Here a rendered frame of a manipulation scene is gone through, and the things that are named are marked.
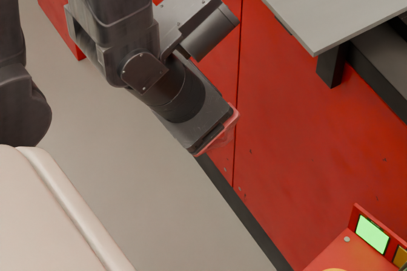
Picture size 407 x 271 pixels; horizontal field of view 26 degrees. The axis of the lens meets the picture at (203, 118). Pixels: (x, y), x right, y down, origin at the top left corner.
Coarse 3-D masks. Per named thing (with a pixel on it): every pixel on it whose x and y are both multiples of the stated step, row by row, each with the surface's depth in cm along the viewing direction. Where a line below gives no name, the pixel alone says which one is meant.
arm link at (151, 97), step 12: (180, 48) 84; (168, 60) 84; (168, 72) 84; (180, 72) 87; (156, 84) 84; (168, 84) 85; (180, 84) 87; (144, 96) 85; (156, 96) 86; (168, 96) 87
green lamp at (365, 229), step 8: (360, 216) 113; (360, 224) 114; (368, 224) 113; (360, 232) 116; (368, 232) 114; (376, 232) 113; (368, 240) 115; (376, 240) 114; (384, 240) 112; (376, 248) 115; (384, 248) 114
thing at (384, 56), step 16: (368, 32) 126; (384, 32) 126; (352, 48) 125; (368, 48) 124; (384, 48) 124; (400, 48) 124; (352, 64) 127; (368, 64) 123; (384, 64) 123; (400, 64) 123; (368, 80) 125; (384, 80) 122; (400, 80) 121; (384, 96) 124; (400, 96) 120; (400, 112) 122
